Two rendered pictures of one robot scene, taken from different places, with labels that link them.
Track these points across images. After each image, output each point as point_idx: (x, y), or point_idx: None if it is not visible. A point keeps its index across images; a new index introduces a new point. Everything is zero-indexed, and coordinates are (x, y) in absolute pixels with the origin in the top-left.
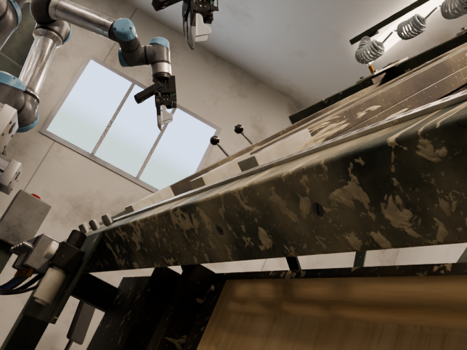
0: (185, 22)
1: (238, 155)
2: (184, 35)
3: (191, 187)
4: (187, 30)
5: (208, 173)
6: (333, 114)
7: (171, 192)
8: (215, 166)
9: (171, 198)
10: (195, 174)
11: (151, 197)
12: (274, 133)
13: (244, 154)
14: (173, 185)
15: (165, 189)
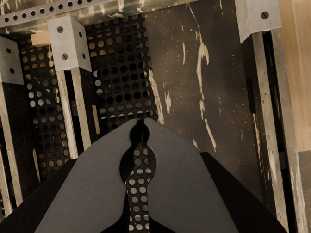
0: (174, 219)
1: (265, 145)
2: (208, 156)
3: (250, 63)
4: (156, 167)
5: (48, 27)
6: (2, 122)
7: (247, 35)
8: (260, 105)
9: (89, 0)
10: (256, 74)
11: (245, 3)
12: (280, 217)
13: (73, 73)
14: (251, 38)
15: (249, 25)
